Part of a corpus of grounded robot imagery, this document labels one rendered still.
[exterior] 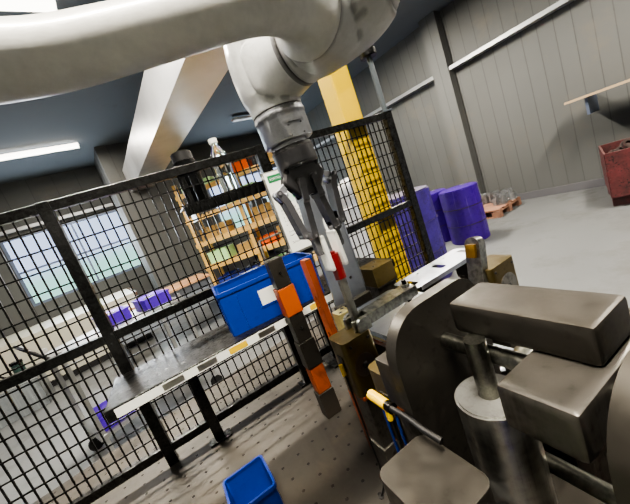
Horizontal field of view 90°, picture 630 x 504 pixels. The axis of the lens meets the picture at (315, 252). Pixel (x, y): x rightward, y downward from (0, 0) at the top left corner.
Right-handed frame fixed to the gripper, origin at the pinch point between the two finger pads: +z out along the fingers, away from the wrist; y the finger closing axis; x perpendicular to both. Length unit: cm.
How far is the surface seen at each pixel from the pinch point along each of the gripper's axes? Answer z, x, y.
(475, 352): 5.7, -34.1, -8.5
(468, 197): 70, 223, 332
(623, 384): 2.6, -44.6, -10.7
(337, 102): -41, 59, 58
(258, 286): 7.9, 35.7, -7.3
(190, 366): 17.6, 32.6, -31.8
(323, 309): 12.9, 8.6, -2.5
